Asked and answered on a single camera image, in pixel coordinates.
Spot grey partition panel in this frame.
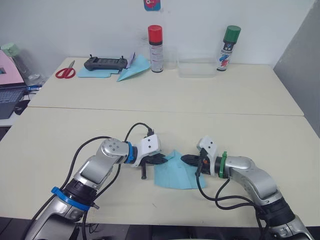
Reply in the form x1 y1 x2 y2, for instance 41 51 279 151
272 0 320 140

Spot open grey laptop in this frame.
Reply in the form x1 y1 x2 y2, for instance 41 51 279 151
0 49 29 120

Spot black remote controller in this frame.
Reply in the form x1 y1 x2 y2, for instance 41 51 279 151
83 55 129 72

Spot black computer mouse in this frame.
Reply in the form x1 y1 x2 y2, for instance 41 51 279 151
14 99 30 116

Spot finished blue paper airplane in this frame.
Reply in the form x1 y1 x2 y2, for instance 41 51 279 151
116 54 152 83

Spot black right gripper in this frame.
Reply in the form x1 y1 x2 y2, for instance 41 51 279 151
180 149 213 174

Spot clear bottle with green cap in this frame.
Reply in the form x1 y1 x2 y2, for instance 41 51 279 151
0 42 47 87

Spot blue paper sheet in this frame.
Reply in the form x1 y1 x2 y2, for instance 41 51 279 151
153 149 209 191
76 65 123 79

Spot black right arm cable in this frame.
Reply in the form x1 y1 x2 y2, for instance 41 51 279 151
195 149 268 230

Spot clear plastic cup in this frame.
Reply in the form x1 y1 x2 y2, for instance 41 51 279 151
163 47 179 71

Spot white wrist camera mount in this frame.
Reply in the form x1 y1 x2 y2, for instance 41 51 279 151
130 134 162 169
196 135 223 176

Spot flat blue paper sheet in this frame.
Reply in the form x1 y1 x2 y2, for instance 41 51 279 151
76 65 123 79

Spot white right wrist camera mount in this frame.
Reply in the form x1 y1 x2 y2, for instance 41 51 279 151
196 135 223 176

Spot green capped spray can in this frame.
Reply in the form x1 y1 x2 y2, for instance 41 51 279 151
216 25 242 72

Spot dark rounded shape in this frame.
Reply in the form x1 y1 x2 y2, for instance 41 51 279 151
0 216 35 240

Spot purple paper piece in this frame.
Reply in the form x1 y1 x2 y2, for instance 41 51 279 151
126 51 136 70

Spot red handled scissors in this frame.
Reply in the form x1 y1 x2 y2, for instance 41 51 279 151
54 59 77 80

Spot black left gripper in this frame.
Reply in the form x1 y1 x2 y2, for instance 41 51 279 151
138 153 168 181

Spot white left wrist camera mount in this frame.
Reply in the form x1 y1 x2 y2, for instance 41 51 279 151
130 134 162 169

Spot clear plastic container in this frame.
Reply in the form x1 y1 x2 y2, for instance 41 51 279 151
176 48 217 79

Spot blue and red wall sticker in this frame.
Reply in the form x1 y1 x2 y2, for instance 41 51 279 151
143 0 161 12

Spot red capped spray can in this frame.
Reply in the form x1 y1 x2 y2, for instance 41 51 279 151
147 24 165 74

